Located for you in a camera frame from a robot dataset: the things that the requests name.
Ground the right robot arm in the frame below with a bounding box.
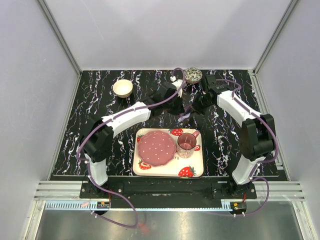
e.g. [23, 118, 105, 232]
[191, 75, 279, 199]

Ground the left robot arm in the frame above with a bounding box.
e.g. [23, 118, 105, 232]
[76, 79, 186, 198]

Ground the floral patterned bowl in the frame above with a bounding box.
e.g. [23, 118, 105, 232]
[184, 67, 203, 84]

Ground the pink glass mug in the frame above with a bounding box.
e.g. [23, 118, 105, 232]
[176, 130, 200, 159]

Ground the pink dotted plate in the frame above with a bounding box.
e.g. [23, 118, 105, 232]
[137, 130, 177, 167]

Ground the white strawberry print tray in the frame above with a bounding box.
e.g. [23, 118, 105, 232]
[132, 128, 205, 178]

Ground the cream ceramic bowl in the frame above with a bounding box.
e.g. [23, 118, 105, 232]
[112, 79, 133, 98]

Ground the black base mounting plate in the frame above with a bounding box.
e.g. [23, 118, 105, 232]
[79, 175, 258, 200]

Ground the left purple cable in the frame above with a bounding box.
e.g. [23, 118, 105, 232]
[75, 67, 187, 228]

